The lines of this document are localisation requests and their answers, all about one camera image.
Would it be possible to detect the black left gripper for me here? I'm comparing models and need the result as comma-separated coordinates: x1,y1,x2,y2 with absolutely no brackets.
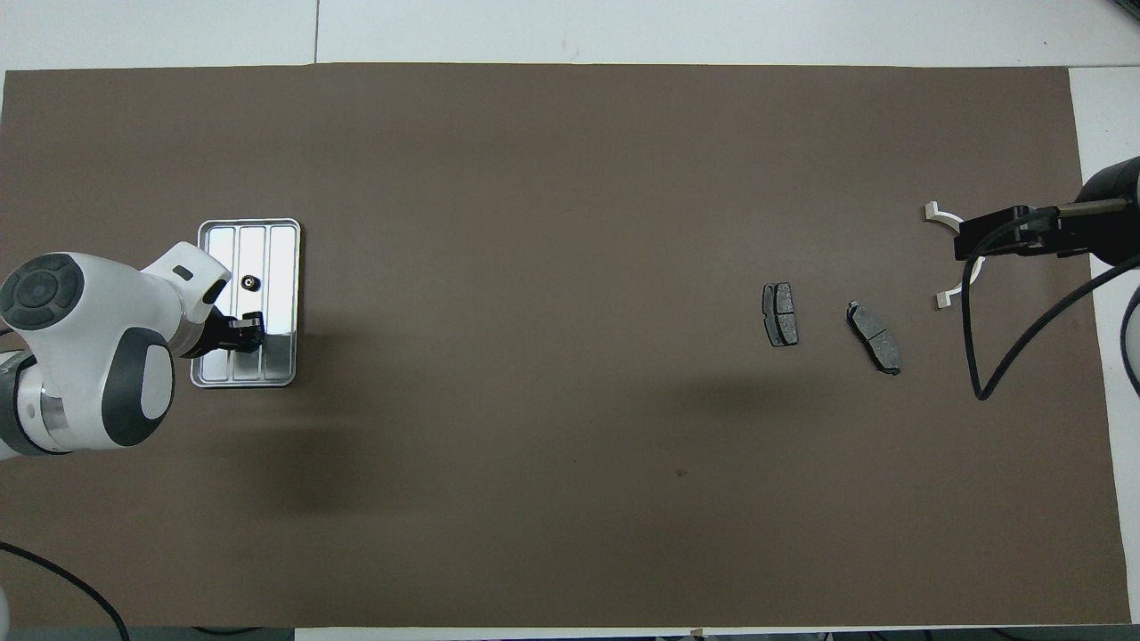
188,306,266,360

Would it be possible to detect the silver metal tray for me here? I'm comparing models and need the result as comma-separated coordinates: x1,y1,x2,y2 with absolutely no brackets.
190,218,302,389

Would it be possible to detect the white curved plastic bracket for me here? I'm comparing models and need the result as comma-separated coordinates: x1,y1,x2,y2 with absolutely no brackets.
924,202,989,311

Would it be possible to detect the dark grey brake pad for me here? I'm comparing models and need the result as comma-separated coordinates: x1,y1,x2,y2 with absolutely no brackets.
845,301,903,376
761,282,800,348

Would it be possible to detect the brown table mat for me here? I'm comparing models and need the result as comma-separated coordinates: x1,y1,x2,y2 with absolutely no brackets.
0,62,1132,629

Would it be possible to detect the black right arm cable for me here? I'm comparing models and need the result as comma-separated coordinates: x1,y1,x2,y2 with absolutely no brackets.
966,200,1140,402

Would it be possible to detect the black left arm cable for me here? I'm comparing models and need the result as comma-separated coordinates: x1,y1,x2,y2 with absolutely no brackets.
0,541,131,641

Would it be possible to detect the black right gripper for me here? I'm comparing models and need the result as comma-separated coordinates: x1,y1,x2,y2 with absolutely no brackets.
954,156,1140,269

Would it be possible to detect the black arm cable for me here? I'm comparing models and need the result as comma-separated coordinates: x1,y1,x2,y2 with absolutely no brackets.
0,541,131,641
966,200,1140,402

